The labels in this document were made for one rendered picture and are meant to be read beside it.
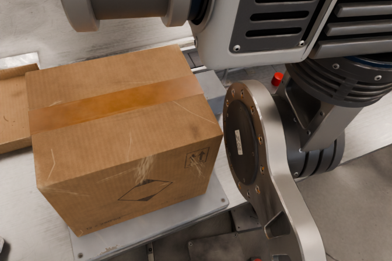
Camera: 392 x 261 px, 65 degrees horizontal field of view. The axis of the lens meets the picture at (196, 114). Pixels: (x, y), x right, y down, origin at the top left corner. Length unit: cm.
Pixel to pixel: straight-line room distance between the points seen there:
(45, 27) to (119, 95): 69
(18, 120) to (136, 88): 46
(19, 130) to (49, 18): 48
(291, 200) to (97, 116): 34
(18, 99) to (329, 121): 83
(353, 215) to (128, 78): 156
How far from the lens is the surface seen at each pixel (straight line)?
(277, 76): 102
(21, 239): 81
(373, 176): 210
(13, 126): 95
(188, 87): 58
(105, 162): 50
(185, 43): 98
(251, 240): 140
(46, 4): 133
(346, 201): 193
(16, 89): 104
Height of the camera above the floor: 156
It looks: 54 degrees down
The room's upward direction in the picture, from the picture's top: 9 degrees clockwise
